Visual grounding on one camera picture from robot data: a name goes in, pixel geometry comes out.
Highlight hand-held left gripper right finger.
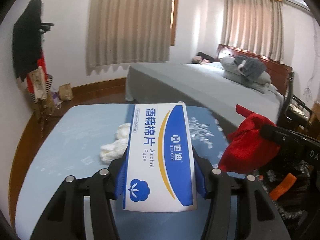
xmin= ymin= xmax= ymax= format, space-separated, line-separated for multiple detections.
xmin=192 ymin=150 xmax=292 ymax=240

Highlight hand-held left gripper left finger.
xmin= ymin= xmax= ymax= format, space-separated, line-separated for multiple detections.
xmin=30 ymin=150 xmax=129 ymax=240

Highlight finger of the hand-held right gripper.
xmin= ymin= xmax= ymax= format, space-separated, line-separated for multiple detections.
xmin=261 ymin=124 xmax=309 ymax=147

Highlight red cloth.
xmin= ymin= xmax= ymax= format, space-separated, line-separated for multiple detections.
xmin=217 ymin=104 xmax=280 ymax=174

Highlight small orange foam net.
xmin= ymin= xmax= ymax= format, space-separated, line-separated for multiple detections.
xmin=271 ymin=174 xmax=298 ymax=200

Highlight white and blue cardboard box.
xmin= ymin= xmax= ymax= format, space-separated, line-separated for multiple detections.
xmin=122 ymin=101 xmax=198 ymax=212

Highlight trash bin with black bag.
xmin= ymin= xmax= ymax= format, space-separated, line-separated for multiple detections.
xmin=255 ymin=155 xmax=320 ymax=240

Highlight patterned seat cushion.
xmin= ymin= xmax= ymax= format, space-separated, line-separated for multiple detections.
xmin=289 ymin=105 xmax=310 ymax=119

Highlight black metal chair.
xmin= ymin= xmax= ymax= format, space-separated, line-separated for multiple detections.
xmin=277 ymin=71 xmax=313 ymax=135

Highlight blue printed tablecloth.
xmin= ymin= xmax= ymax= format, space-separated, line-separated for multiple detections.
xmin=14 ymin=103 xmax=240 ymax=240

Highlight wooden headboard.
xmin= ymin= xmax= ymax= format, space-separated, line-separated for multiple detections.
xmin=216 ymin=44 xmax=293 ymax=97

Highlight dark grey garment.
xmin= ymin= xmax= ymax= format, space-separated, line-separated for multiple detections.
xmin=234 ymin=54 xmax=267 ymax=80

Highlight folded grey duvet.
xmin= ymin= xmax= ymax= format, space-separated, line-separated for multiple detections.
xmin=222 ymin=56 xmax=272 ymax=94

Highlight bed with grey sheet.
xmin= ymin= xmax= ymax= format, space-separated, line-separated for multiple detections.
xmin=125 ymin=62 xmax=285 ymax=135

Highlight brown paper bag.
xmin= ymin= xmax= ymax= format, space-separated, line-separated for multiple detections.
xmin=59 ymin=83 xmax=74 ymax=102

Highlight black bag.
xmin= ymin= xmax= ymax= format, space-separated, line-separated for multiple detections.
xmin=196 ymin=52 xmax=215 ymax=62

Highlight pink bundle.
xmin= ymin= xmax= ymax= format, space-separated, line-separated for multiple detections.
xmin=192 ymin=56 xmax=210 ymax=65

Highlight beige curtain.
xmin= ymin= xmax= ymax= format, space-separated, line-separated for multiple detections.
xmin=86 ymin=0 xmax=175 ymax=75
xmin=221 ymin=0 xmax=284 ymax=63

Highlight striped bag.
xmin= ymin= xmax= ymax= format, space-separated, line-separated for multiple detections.
xmin=30 ymin=74 xmax=54 ymax=103

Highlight beige tote bag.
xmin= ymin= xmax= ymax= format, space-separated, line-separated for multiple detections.
xmin=27 ymin=66 xmax=48 ymax=100

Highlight white air conditioner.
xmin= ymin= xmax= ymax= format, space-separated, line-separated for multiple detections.
xmin=282 ymin=0 xmax=310 ymax=12

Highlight red garment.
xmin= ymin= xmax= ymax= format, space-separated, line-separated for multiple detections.
xmin=26 ymin=50 xmax=48 ymax=93

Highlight black jacket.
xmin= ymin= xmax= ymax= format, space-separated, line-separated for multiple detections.
xmin=12 ymin=0 xmax=44 ymax=83

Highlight hanging white cables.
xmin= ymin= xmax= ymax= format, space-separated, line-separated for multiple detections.
xmin=304 ymin=15 xmax=320 ymax=98

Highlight wooden window frame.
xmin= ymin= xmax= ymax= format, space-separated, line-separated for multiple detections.
xmin=171 ymin=0 xmax=180 ymax=46

